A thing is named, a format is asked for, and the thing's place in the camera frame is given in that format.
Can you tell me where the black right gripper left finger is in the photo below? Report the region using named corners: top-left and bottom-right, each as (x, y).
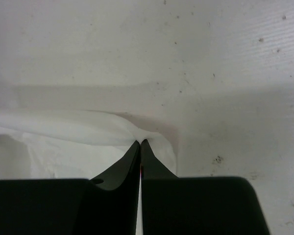
top-left (82, 141), bottom-right (140, 235)

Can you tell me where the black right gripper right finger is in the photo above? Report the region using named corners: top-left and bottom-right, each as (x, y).
top-left (141, 140), bottom-right (178, 180)

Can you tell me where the white garment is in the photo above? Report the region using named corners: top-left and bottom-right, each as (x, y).
top-left (0, 109), bottom-right (176, 179)

